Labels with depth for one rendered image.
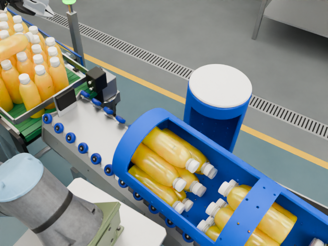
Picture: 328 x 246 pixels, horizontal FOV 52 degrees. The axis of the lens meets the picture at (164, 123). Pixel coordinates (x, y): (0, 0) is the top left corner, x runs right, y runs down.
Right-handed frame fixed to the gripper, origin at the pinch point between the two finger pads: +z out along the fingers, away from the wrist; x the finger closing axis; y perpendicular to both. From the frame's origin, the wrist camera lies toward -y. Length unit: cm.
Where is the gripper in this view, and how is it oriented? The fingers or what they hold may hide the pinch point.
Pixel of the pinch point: (48, 14)
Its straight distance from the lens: 113.7
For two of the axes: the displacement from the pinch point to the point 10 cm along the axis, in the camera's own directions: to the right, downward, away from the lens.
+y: 6.7, -2.1, -7.2
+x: 1.7, -8.9, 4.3
